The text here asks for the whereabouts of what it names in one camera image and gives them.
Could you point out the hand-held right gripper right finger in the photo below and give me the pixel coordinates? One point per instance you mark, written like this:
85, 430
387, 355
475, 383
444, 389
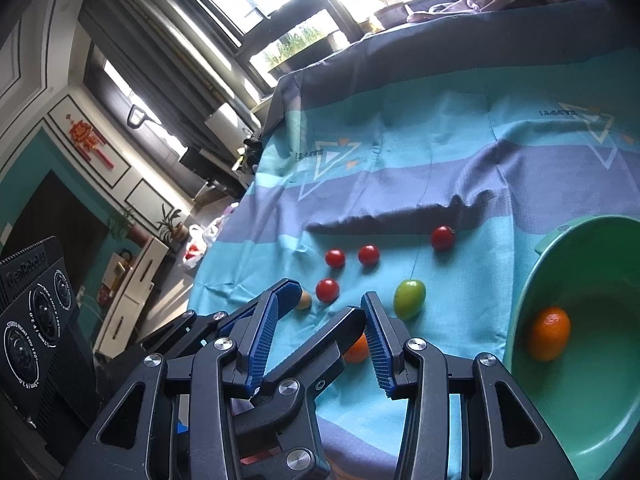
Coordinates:
381, 345

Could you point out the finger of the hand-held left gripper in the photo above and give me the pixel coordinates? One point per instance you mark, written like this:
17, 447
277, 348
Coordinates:
325, 340
287, 294

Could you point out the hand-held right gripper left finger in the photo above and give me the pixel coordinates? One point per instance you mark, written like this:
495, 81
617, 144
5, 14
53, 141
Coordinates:
264, 340

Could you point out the small brown longan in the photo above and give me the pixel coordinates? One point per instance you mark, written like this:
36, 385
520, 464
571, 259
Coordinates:
304, 301

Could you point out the small orange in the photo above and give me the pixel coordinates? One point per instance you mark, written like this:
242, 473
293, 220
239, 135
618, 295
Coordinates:
357, 353

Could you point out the red cherry tomato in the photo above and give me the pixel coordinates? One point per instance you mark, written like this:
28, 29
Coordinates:
335, 258
368, 255
327, 290
442, 238

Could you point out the large orange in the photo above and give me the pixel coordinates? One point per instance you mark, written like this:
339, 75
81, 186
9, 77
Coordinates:
550, 332

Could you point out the green plastic bowl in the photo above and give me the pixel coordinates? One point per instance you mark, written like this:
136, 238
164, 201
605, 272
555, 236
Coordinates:
600, 285

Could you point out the white cabinet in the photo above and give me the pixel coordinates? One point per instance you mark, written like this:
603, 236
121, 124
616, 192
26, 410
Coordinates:
132, 295

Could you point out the white plastic bag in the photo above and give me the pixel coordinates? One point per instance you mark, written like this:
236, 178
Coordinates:
200, 247

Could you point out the tall leafy potted plant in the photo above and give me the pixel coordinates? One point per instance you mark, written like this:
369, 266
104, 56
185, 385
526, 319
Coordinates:
172, 225

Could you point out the small leafy potted plant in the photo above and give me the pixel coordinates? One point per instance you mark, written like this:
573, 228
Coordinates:
121, 225

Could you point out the white box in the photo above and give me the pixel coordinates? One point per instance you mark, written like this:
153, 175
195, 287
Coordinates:
230, 119

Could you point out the blue striped printed bedsheet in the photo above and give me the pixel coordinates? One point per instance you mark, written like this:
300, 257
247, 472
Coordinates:
450, 160

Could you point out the long grass planter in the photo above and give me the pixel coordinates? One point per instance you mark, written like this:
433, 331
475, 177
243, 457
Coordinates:
300, 50

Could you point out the grey curtain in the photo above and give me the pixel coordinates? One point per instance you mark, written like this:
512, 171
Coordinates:
165, 60

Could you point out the brown potted plant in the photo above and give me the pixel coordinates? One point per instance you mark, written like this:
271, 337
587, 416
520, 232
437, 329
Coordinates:
390, 12

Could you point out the red knot wall ornament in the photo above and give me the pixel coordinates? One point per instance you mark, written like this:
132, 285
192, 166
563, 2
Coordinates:
87, 135

